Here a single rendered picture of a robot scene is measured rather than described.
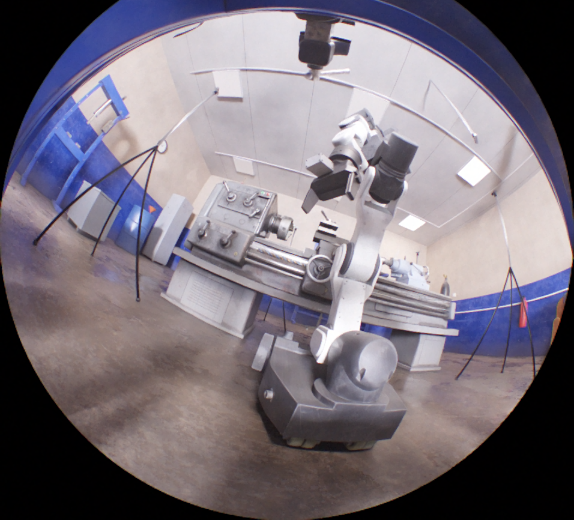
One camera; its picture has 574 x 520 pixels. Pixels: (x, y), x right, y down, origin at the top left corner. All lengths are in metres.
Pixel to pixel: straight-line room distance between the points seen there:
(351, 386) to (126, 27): 0.60
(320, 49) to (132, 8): 0.44
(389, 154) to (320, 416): 0.78
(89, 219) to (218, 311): 1.89
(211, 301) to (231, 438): 1.18
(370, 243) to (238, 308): 1.08
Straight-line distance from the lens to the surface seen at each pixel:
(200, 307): 1.55
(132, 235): 3.91
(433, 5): 0.31
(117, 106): 3.47
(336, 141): 0.53
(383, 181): 0.71
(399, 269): 2.12
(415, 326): 1.79
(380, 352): 0.45
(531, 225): 4.93
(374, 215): 0.75
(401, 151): 0.69
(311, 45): 0.55
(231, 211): 1.72
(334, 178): 0.39
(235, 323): 1.47
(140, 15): 0.20
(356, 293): 0.75
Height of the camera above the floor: 0.38
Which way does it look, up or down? 21 degrees up
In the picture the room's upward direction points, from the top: 20 degrees clockwise
